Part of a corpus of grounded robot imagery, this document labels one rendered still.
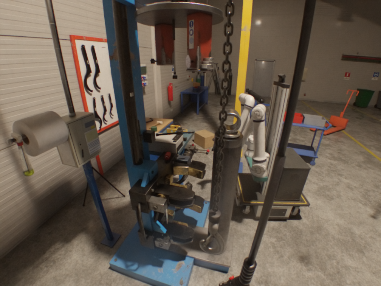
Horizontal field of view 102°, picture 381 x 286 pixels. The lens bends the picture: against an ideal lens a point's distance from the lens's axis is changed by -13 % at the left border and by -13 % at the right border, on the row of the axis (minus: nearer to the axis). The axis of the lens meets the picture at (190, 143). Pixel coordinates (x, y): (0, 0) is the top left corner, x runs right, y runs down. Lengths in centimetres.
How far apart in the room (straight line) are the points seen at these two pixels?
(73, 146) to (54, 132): 23
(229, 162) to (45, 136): 129
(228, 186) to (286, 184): 120
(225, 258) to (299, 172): 132
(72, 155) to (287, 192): 243
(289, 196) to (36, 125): 271
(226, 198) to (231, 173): 25
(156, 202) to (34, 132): 95
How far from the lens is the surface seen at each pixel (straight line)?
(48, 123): 149
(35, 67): 286
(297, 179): 253
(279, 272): 239
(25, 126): 146
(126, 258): 224
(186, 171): 182
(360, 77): 1368
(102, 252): 252
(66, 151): 172
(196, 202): 209
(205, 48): 115
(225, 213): 167
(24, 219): 306
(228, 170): 137
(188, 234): 181
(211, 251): 73
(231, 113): 124
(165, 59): 143
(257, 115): 181
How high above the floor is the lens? 197
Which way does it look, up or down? 25 degrees down
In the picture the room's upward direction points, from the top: straight up
